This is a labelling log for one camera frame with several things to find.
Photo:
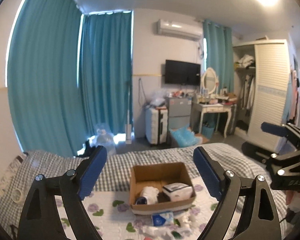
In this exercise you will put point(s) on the blue plastic bag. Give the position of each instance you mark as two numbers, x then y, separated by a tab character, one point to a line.
184	137

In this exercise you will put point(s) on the grey mini fridge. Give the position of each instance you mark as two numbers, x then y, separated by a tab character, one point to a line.
179	111

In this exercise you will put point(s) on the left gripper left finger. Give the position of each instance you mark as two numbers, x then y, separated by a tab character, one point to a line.
40	217

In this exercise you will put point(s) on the white tissue pack in box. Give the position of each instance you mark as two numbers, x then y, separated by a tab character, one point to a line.
177	191

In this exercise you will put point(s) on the middle teal curtain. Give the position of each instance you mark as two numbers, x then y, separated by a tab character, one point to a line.
105	71

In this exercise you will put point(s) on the clear water jug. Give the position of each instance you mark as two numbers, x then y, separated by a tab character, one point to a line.
105	138

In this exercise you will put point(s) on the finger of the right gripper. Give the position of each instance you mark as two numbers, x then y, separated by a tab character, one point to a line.
255	152
273	129

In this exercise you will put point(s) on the brown cardboard box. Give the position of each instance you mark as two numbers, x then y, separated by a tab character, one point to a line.
158	175

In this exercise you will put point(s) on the grey checkered bedsheet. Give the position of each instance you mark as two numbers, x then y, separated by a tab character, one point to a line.
115	175

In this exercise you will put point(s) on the floral white quilt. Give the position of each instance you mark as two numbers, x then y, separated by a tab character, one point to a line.
113	218

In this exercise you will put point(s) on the white dressing table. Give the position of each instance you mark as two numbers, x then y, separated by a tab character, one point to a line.
209	109

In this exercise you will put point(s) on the person's right hand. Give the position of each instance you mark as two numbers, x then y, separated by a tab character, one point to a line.
290	195

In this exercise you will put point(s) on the white air conditioner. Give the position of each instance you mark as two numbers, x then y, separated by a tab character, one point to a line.
181	30

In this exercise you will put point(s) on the blue white tissue packet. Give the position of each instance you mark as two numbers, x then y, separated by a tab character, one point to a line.
163	218

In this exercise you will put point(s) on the white wardrobe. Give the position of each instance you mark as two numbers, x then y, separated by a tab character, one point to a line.
261	83

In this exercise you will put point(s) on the white oval vanity mirror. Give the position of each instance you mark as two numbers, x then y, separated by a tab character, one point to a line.
209	82

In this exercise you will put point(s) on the right teal curtain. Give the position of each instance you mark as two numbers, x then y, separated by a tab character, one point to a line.
220	52

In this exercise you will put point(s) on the black wall television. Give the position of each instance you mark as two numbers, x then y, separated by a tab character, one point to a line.
182	73

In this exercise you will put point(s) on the white rolled sock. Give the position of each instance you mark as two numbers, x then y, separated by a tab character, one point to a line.
148	196

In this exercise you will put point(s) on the large teal curtain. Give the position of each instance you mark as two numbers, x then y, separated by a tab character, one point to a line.
42	86

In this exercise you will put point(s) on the white suitcase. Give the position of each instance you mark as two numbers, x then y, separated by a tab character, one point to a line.
156	125

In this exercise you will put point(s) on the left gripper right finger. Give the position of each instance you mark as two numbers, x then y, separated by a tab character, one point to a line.
259	218

